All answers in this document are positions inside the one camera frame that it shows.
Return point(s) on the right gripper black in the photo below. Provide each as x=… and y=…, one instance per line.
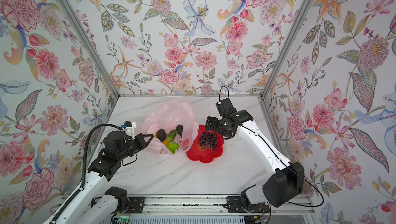
x=215, y=122

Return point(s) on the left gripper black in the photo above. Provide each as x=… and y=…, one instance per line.
x=139, y=139

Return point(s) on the dark purple grapes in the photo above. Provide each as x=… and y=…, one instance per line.
x=208, y=140

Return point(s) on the green yellow mango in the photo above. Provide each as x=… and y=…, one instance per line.
x=170, y=137

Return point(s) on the green lime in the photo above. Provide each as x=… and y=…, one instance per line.
x=172, y=147

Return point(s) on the pink plastic bag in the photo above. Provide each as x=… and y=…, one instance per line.
x=167, y=117

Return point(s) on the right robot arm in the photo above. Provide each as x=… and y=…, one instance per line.
x=285, y=179

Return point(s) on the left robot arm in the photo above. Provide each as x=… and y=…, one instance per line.
x=118, y=145

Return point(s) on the red flower-shaped plate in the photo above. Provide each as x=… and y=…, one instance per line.
x=196, y=153

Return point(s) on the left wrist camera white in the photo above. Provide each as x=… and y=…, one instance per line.
x=129, y=128

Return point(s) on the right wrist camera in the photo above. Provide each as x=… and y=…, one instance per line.
x=225, y=108

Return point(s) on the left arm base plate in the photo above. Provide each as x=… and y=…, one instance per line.
x=130, y=204

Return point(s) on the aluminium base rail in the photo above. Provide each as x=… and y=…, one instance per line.
x=208, y=205

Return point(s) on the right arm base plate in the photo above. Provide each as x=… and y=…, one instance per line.
x=237, y=204

